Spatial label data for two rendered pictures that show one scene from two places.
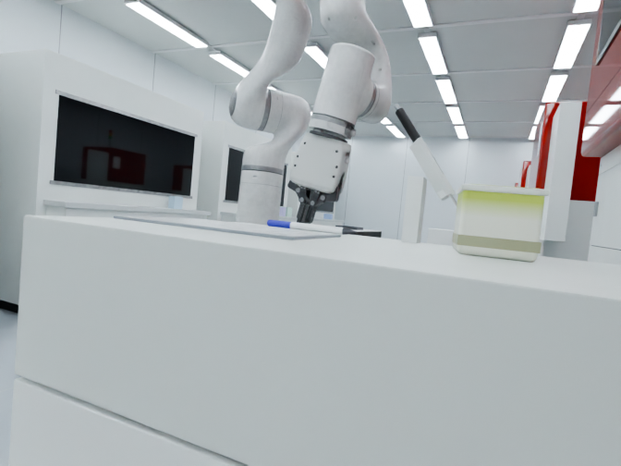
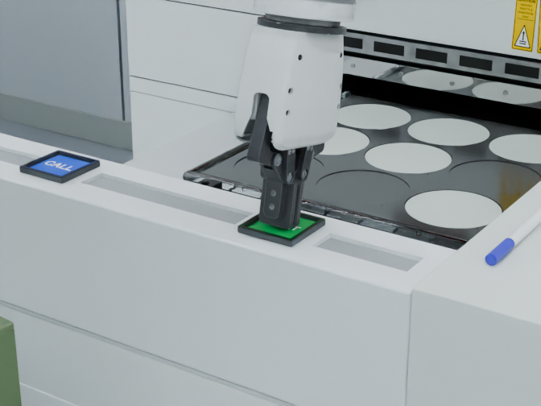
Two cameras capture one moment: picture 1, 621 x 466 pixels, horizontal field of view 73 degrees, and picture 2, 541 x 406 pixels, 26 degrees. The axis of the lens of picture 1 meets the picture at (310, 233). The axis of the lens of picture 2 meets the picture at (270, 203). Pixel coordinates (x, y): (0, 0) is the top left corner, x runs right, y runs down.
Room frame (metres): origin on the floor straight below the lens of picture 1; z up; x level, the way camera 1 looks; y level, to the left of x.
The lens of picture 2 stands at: (0.66, 0.93, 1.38)
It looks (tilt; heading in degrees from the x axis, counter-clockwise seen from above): 23 degrees down; 279
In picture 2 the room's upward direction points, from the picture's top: straight up
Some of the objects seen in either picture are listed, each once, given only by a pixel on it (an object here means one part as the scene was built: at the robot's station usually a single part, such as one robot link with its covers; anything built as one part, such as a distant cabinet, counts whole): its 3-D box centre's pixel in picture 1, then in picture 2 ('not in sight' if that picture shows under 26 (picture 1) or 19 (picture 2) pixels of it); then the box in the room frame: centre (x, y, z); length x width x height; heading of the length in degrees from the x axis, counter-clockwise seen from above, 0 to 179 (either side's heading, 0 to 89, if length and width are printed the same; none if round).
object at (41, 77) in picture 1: (111, 192); not in sight; (4.03, 1.95, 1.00); 1.80 x 1.08 x 2.00; 156
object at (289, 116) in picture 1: (277, 133); not in sight; (1.22, 0.12, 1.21); 0.19 x 0.12 x 0.24; 114
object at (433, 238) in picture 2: not in sight; (328, 212); (0.79, -0.18, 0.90); 0.38 x 0.01 x 0.01; 156
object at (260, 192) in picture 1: (259, 205); not in sight; (1.20, 0.15, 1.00); 0.19 x 0.19 x 0.18
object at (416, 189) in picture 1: (429, 191); not in sight; (0.54, -0.15, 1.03); 0.06 x 0.04 x 0.13; 66
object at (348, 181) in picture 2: not in sight; (407, 159); (0.72, -0.35, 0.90); 0.34 x 0.34 x 0.01; 66
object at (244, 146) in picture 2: not in sight; (275, 132); (0.88, -0.42, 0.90); 0.37 x 0.01 x 0.01; 66
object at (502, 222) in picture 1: (494, 222); not in sight; (0.42, -0.18, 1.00); 0.07 x 0.07 x 0.07; 75
